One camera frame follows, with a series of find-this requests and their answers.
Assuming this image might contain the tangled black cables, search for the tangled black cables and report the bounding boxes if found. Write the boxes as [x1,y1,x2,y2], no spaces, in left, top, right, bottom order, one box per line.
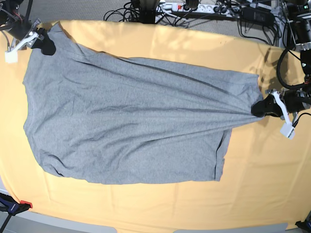
[103,0,287,46]

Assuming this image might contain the grey t-shirt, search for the grey t-shirt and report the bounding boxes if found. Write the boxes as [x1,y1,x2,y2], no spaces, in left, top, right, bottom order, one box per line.
[23,24,263,184]

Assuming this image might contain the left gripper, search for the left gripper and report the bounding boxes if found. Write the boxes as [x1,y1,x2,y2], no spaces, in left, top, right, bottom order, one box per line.
[251,89,290,120]

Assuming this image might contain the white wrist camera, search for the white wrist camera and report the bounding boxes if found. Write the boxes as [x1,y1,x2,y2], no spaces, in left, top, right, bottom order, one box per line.
[4,51,18,64]
[280,123,295,140]

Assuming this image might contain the blue red table clamp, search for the blue red table clamp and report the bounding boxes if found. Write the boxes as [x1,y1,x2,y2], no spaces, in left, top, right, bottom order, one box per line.
[0,193,33,216]

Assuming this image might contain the white power strip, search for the white power strip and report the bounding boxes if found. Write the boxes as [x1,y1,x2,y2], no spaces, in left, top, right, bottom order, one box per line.
[156,1,238,18]

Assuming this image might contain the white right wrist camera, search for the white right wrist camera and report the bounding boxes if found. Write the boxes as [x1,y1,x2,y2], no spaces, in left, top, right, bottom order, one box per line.
[4,51,18,64]

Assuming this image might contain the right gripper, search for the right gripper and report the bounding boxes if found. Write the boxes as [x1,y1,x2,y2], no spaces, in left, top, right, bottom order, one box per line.
[17,19,56,55]

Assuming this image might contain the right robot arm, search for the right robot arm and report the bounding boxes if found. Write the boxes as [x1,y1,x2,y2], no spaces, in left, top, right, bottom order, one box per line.
[0,0,56,56]

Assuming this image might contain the black clamp right corner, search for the black clamp right corner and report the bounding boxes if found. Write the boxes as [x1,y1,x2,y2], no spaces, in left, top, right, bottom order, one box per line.
[295,216,311,233]

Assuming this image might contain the yellow table cloth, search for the yellow table cloth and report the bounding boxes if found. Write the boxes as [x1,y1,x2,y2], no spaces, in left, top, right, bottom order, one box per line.
[0,20,311,233]

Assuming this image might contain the black power adapter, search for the black power adapter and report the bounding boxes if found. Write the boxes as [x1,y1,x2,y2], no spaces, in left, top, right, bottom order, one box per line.
[241,7,275,27]

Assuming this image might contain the black table post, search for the black table post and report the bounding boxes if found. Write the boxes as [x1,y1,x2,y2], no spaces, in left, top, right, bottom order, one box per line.
[131,0,160,24]

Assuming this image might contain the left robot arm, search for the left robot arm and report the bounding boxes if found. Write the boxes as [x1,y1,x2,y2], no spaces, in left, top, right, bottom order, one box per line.
[251,0,311,118]

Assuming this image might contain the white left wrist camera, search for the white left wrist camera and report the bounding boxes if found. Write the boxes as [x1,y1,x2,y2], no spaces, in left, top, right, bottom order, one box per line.
[280,123,295,140]

